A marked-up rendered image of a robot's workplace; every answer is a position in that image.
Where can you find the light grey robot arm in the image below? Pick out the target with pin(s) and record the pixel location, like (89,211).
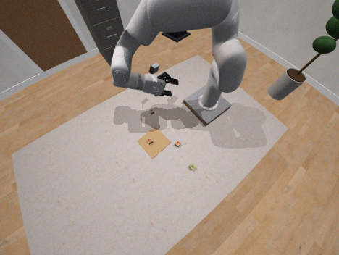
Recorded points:
(170,16)

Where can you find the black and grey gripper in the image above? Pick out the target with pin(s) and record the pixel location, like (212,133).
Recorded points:
(155,84)

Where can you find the tan flat mat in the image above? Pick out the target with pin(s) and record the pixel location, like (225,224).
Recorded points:
(160,141)

